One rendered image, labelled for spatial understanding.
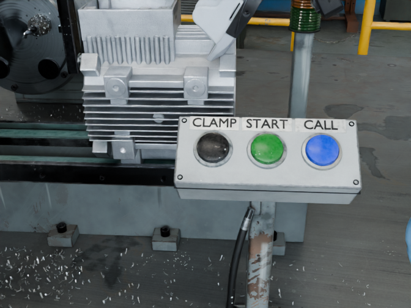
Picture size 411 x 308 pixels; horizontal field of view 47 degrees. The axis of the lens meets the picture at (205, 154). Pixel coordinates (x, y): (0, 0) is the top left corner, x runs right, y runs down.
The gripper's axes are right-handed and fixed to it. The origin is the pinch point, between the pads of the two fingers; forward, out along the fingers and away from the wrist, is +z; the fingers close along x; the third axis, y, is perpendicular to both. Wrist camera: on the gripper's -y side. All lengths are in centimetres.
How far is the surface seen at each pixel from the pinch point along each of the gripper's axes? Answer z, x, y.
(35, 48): 24.9, -26.6, 27.0
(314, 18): -5.2, -33.3, -16.2
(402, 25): -1, -223, -109
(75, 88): 41, -49, 20
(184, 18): 64, -239, 1
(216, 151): 1.7, 21.0, -1.9
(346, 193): -1.4, 22.2, -13.9
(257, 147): -0.5, 20.6, -5.0
